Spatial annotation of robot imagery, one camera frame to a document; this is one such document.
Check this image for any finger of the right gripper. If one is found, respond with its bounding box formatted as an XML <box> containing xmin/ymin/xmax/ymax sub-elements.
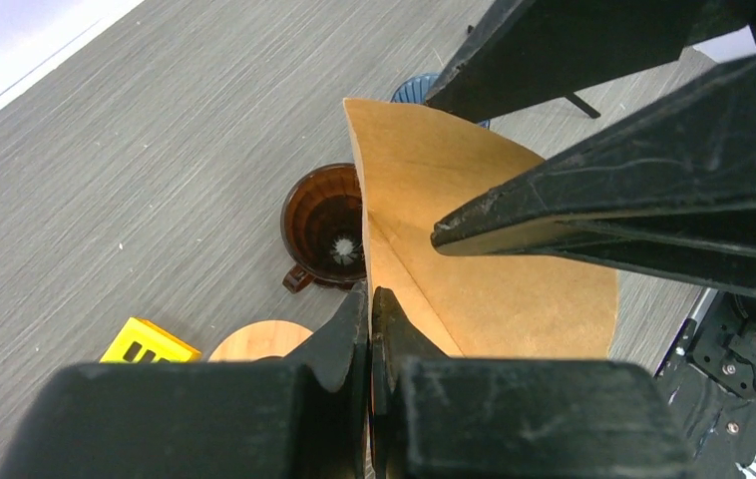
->
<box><xmin>431</xmin><ymin>56</ymin><xmax>756</xmax><ymax>297</ymax></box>
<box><xmin>425</xmin><ymin>0</ymin><xmax>756</xmax><ymax>123</ymax></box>

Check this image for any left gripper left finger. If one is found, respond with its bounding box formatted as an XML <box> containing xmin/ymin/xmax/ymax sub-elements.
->
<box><xmin>286</xmin><ymin>282</ymin><xmax>370</xmax><ymax>478</ymax></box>

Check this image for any yellow green window block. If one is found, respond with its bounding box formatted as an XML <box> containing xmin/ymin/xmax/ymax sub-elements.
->
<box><xmin>100</xmin><ymin>316</ymin><xmax>201</xmax><ymax>363</ymax></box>

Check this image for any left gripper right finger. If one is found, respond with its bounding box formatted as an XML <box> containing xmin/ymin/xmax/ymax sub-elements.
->
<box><xmin>369</xmin><ymin>286</ymin><xmax>447</xmax><ymax>478</ymax></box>

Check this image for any wooden ring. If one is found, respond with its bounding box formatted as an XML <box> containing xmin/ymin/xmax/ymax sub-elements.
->
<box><xmin>208</xmin><ymin>319</ymin><xmax>314</xmax><ymax>363</ymax></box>

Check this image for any brown glass dripper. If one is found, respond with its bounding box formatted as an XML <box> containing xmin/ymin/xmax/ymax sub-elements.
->
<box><xmin>280</xmin><ymin>163</ymin><xmax>366</xmax><ymax>293</ymax></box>

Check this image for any blue dripper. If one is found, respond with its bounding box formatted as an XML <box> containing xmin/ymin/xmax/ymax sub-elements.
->
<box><xmin>389</xmin><ymin>72</ymin><xmax>492</xmax><ymax>130</ymax></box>

